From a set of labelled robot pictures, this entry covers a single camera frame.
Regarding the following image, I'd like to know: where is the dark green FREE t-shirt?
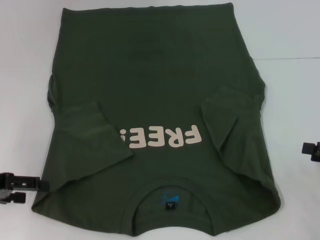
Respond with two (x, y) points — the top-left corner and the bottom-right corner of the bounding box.
(31, 1), (283, 240)

